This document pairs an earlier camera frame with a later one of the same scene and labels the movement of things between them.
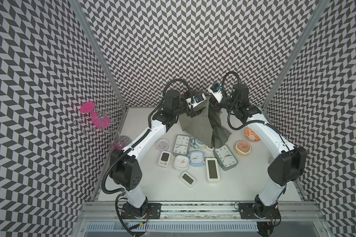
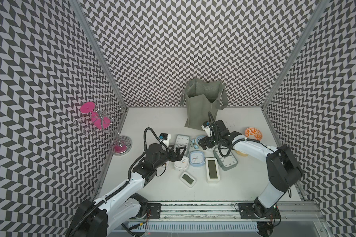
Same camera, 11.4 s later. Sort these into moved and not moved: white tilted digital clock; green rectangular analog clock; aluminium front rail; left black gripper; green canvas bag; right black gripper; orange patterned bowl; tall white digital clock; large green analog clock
Moved: right black gripper; green canvas bag; left black gripper
Not moved: green rectangular analog clock; large green analog clock; tall white digital clock; aluminium front rail; orange patterned bowl; white tilted digital clock
